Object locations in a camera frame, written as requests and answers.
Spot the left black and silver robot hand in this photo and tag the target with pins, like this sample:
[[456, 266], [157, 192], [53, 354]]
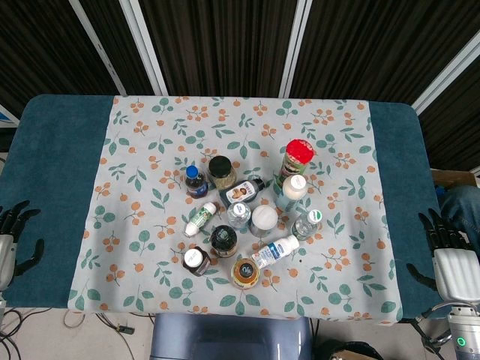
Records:
[[7, 255]]

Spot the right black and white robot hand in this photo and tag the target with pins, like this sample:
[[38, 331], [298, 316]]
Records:
[[455, 270]]

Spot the transparent bottle green white cap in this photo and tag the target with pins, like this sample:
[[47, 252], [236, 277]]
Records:
[[306, 225]]

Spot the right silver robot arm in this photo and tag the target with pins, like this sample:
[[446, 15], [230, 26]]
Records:
[[464, 330]]

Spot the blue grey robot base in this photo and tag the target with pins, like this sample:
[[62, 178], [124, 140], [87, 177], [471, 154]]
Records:
[[232, 337]]

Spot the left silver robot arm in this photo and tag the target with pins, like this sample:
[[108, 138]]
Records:
[[1, 303]]

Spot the milky bottle white cap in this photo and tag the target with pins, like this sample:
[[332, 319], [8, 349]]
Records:
[[293, 191]]

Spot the white bottle blue label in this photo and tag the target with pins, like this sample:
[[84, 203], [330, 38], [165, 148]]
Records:
[[275, 251]]

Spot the small white green bottle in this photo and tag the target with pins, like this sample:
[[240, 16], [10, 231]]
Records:
[[200, 219]]

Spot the dark bottle blue cap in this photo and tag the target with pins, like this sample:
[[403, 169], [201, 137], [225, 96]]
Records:
[[195, 183]]

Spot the black-lid dark jar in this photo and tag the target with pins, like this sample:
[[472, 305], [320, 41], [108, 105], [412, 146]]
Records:
[[223, 242]]

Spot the clear water bottle blue label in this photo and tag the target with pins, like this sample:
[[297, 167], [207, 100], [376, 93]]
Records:
[[238, 215]]

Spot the dark squeeze bottle peanut label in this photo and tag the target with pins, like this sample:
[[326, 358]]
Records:
[[240, 192]]

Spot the blue jeans leg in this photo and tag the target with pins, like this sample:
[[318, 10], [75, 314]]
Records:
[[463, 206]]

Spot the teal table cover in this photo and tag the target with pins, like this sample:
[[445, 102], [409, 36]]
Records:
[[56, 180]]

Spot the cardboard box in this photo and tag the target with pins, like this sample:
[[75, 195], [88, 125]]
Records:
[[452, 176]]

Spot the black floor plug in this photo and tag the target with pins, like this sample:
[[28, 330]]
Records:
[[125, 329]]

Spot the floral patterned tablecloth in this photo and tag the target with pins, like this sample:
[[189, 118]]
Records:
[[157, 225]]

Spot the brown jar white lid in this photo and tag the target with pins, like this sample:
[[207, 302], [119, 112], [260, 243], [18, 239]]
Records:
[[195, 261]]

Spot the chips can red lid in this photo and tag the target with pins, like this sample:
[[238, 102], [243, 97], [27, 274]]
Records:
[[298, 153]]

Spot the jar with white lid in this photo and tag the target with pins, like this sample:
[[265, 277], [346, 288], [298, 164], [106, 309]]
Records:
[[264, 220]]

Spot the amber jar gold lid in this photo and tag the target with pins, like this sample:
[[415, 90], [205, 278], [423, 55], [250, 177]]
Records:
[[245, 273]]

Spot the herb jar black lid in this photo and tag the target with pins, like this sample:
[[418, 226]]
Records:
[[221, 170]]

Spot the white partition post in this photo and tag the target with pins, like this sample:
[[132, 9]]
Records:
[[450, 71], [296, 45], [97, 45], [146, 45]]

